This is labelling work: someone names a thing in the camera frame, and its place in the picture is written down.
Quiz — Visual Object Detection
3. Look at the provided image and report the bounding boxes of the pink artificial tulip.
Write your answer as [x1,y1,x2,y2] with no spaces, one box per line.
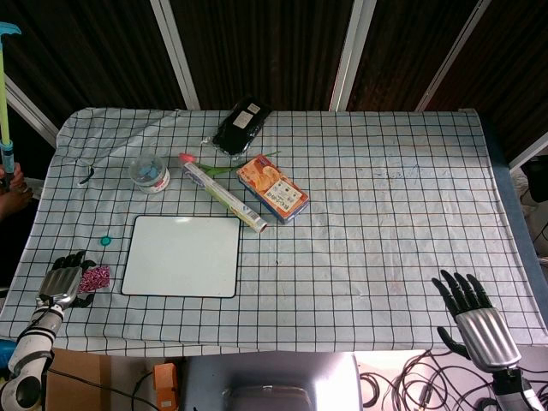
[178,150,282,177]

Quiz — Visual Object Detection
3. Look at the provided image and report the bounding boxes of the tangled black cables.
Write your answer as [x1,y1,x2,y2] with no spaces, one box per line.
[358,348,506,411]

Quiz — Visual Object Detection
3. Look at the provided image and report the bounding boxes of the orange biscuit box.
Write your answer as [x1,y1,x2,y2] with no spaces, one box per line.
[236,154,311,225]

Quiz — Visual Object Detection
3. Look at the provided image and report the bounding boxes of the white board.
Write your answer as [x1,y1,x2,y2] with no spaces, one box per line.
[121,215,242,299]

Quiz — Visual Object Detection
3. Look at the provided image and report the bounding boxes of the person's hand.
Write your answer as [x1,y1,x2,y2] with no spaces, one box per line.
[0,164,34,219]

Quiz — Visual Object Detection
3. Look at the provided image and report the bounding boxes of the teal pole tool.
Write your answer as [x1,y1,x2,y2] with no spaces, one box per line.
[0,21,22,189]

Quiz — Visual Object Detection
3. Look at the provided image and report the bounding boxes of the black packaged item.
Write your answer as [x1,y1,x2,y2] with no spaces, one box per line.
[203,96,272,158]

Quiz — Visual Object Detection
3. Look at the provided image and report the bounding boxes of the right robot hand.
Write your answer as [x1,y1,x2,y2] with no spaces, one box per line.
[431,269,522,372]

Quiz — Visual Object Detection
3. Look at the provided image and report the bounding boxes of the cling film roll box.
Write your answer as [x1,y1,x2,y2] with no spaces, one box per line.
[182,161,269,234]

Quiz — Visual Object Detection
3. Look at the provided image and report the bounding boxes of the checkered tablecloth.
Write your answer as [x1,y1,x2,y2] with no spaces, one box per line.
[0,106,548,355]

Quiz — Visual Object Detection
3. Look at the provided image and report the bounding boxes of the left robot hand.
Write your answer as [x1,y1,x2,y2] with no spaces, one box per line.
[36,250,98,310]

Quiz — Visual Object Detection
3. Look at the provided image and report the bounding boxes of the clear plastic jar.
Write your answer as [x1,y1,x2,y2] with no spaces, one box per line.
[128,154,170,195]

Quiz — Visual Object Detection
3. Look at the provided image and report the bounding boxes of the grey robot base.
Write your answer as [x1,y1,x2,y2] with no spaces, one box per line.
[178,351,363,411]

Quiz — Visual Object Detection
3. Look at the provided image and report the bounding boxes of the orange device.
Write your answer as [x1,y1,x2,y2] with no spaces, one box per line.
[152,362,180,410]

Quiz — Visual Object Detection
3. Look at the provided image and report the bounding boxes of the red patterned rectangular packet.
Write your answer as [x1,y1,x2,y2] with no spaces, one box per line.
[79,265,111,293]

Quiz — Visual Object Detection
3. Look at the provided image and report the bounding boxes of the cardboard box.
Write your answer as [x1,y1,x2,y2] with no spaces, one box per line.
[45,347,113,411]

